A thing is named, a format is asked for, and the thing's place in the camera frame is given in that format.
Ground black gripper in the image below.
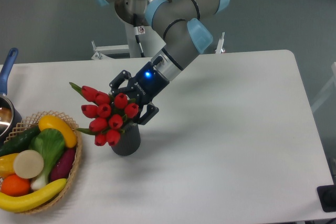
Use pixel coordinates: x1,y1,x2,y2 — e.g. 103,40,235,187
109,61,169,125

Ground red tulip bouquet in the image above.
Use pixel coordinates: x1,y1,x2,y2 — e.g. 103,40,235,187
70,82,140,146

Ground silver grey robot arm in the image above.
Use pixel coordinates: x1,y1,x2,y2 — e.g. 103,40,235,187
97,0,230,125

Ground dark grey ribbed vase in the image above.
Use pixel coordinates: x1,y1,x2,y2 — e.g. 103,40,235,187
111,124,141,156

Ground green bok choy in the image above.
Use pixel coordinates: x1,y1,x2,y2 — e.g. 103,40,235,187
29,129,65,191

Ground purple sweet potato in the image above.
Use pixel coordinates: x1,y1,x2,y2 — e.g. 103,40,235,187
49,148,76,182

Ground woven wicker basket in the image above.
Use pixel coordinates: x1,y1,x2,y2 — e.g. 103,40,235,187
5,111,82,215

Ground dark green cucumber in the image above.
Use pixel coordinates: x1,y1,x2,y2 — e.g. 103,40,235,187
1,125,40,156

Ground beige round slice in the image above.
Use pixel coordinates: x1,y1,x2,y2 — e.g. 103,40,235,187
13,150,44,179

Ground yellow bell pepper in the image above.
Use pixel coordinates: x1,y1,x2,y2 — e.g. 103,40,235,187
0,153,18,178

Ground orange fruit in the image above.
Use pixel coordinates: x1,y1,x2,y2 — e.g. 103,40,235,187
1,174,30,197

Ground yellow banana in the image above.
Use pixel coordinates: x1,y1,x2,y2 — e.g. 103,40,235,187
1,178,67,213

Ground black device at edge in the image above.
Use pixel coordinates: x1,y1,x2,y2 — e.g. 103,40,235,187
317,185,335,212

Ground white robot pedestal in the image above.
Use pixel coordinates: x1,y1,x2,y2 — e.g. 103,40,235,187
124,23,165,58

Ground white metal base frame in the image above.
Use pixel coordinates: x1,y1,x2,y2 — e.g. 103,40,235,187
91,32,226,60

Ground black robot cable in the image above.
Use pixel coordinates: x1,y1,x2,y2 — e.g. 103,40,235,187
132,13,145,58

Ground blue handled saucepan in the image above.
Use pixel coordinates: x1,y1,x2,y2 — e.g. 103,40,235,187
1,48,22,145

